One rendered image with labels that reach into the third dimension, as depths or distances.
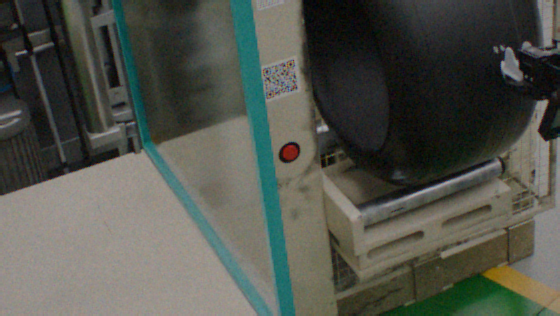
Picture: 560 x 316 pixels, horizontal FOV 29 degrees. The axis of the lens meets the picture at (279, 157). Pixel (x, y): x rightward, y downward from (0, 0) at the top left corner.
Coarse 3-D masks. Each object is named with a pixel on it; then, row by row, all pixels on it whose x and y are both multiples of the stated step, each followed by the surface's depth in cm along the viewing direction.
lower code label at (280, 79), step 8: (296, 56) 194; (272, 64) 193; (280, 64) 194; (288, 64) 194; (296, 64) 195; (264, 72) 193; (272, 72) 194; (280, 72) 194; (288, 72) 195; (296, 72) 196; (264, 80) 194; (272, 80) 194; (280, 80) 195; (288, 80) 196; (296, 80) 197; (264, 88) 195; (272, 88) 195; (280, 88) 196; (288, 88) 197; (296, 88) 198; (272, 96) 196; (280, 96) 197
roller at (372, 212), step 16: (496, 160) 218; (448, 176) 215; (464, 176) 216; (480, 176) 217; (400, 192) 213; (416, 192) 213; (432, 192) 214; (448, 192) 215; (368, 208) 210; (384, 208) 211; (400, 208) 212; (368, 224) 211
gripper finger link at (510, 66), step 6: (510, 48) 182; (510, 54) 182; (510, 60) 182; (516, 60) 181; (504, 66) 185; (510, 66) 183; (516, 66) 181; (504, 72) 184; (510, 72) 183; (516, 72) 181; (522, 72) 180; (504, 78) 185; (516, 78) 181; (522, 78) 180
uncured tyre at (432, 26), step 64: (320, 0) 233; (384, 0) 185; (448, 0) 184; (512, 0) 188; (320, 64) 235; (384, 64) 190; (448, 64) 185; (384, 128) 233; (448, 128) 191; (512, 128) 199
